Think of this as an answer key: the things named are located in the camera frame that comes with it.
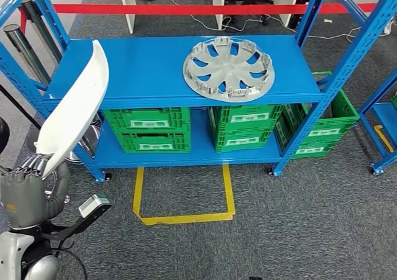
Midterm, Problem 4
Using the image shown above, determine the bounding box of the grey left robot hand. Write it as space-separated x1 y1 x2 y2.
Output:
0 152 71 230

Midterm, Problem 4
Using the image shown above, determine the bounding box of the white curved plastic part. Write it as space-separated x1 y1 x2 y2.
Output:
35 39 109 179

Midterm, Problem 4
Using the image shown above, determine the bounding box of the blue metal shelf rack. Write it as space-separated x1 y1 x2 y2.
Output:
359 70 397 176
0 0 397 184

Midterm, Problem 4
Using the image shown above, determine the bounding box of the black seat chrome stool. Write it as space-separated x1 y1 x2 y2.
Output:
0 117 71 205

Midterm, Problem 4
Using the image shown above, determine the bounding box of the black pole stand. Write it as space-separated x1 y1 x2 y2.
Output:
0 84 44 153

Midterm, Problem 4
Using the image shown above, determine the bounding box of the chrome stool base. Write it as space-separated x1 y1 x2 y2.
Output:
63 113 103 165

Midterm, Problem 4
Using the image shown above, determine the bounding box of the yellow floor tape square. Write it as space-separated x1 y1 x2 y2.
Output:
374 124 395 153
133 164 235 227

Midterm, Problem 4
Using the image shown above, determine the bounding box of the red barrier tape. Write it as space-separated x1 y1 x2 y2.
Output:
18 2 377 34

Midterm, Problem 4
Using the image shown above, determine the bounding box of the grey wheel cover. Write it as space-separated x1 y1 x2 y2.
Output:
182 36 275 103

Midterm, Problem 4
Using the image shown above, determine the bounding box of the black bag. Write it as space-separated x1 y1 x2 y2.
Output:
290 0 311 30

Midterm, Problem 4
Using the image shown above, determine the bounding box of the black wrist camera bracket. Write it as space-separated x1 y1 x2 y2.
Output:
40 203 112 243

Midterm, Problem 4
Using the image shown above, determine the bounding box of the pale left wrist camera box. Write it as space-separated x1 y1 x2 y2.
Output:
78 194 108 219

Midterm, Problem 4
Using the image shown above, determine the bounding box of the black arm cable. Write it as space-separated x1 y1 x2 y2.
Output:
52 249 89 280

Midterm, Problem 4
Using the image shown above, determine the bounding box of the chrome stanchion post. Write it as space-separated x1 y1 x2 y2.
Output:
20 0 63 65
3 23 52 88

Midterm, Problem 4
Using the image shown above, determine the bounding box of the white floor cable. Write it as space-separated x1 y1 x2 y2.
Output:
158 0 232 32

